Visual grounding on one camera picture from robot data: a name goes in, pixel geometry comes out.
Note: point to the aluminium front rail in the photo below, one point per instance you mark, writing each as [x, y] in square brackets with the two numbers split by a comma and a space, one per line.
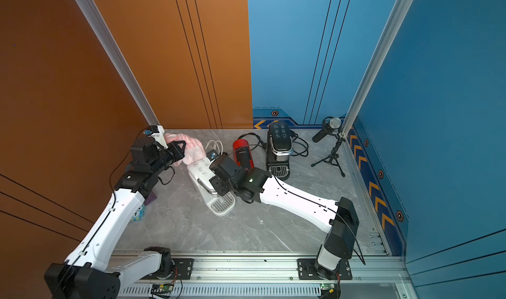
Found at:
[275, 275]

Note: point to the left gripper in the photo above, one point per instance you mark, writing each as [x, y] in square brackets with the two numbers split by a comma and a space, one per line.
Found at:
[176, 151]

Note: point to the left green circuit board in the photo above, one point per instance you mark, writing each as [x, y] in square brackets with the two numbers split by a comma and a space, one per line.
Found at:
[164, 290]

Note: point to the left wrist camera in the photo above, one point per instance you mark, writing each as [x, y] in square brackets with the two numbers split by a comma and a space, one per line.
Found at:
[157, 133]

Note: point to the blue owl figure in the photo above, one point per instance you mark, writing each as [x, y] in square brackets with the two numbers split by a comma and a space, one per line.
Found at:
[138, 214]

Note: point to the white coffee machine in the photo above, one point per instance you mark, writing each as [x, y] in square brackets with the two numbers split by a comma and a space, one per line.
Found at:
[200, 174]

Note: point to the red Nespresso coffee machine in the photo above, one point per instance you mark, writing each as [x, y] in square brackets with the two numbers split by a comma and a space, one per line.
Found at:
[242, 154]

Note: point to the pink striped towel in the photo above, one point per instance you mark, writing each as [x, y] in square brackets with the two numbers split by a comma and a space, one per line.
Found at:
[194, 150]

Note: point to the right green circuit board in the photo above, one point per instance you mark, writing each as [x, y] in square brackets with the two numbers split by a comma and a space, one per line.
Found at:
[332, 293]

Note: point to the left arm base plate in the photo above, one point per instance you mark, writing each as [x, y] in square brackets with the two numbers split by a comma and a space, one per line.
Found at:
[181, 269]

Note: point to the purple square card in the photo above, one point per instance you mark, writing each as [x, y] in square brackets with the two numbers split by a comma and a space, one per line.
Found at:
[150, 198]

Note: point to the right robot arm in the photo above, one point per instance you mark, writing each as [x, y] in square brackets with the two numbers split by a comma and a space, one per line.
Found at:
[338, 219]

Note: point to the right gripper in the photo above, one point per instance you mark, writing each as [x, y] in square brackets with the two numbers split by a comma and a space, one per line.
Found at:
[217, 183]

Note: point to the green circuit board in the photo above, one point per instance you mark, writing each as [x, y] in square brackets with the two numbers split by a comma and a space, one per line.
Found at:
[332, 293]
[164, 290]

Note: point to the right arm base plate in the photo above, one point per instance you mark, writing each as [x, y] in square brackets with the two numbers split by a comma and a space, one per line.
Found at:
[309, 269]

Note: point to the black coffee machine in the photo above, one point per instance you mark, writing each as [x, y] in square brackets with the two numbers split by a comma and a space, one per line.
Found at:
[279, 149]

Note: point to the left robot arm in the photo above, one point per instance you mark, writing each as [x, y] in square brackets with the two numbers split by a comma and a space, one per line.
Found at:
[86, 272]

